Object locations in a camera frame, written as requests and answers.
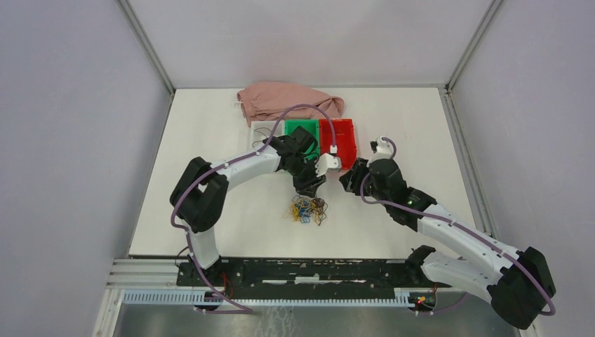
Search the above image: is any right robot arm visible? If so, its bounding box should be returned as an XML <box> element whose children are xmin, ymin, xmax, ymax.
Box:
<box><xmin>340</xmin><ymin>158</ymin><xmax>556</xmax><ymax>330</ymax></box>

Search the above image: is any green plastic bin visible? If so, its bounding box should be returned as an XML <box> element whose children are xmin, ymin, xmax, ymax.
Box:
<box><xmin>284</xmin><ymin>119</ymin><xmax>321</xmax><ymax>159</ymax></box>

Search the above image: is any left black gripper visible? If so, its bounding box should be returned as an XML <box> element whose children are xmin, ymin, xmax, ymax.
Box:
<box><xmin>285</xmin><ymin>155</ymin><xmax>326</xmax><ymax>199</ymax></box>

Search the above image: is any pink cloth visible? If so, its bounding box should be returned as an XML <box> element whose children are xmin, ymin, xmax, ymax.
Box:
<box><xmin>236</xmin><ymin>81</ymin><xmax>345</xmax><ymax>125</ymax></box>

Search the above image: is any blue cable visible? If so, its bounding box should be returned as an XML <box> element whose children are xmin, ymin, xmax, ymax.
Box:
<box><xmin>293</xmin><ymin>197</ymin><xmax>317</xmax><ymax>225</ymax></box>

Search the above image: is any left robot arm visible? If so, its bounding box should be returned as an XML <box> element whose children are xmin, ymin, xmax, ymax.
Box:
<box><xmin>169</xmin><ymin>126</ymin><xmax>326</xmax><ymax>286</ymax></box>

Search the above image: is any white slotted cable duct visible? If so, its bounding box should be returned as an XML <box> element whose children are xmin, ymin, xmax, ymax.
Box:
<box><xmin>121</xmin><ymin>290</ymin><xmax>420</xmax><ymax>308</ymax></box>

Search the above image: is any clear plastic bin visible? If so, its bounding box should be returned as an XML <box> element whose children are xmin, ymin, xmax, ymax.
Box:
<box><xmin>247</xmin><ymin>121</ymin><xmax>285</xmax><ymax>150</ymax></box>

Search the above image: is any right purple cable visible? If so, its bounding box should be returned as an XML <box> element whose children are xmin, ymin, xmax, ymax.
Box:
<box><xmin>359</xmin><ymin>136</ymin><xmax>557</xmax><ymax>317</ymax></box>

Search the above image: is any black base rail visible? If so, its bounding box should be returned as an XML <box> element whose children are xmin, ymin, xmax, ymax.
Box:
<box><xmin>176</xmin><ymin>257</ymin><xmax>445</xmax><ymax>300</ymax></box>

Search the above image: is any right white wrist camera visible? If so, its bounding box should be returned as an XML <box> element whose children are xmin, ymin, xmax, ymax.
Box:
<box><xmin>369</xmin><ymin>136</ymin><xmax>397</xmax><ymax>163</ymax></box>

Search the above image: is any red plastic bin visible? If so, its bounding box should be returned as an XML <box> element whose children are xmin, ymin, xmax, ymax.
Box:
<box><xmin>319</xmin><ymin>119</ymin><xmax>357</xmax><ymax>171</ymax></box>

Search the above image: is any yellow cable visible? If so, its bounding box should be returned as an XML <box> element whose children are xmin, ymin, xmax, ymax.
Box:
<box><xmin>282</xmin><ymin>195</ymin><xmax>326</xmax><ymax>224</ymax></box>

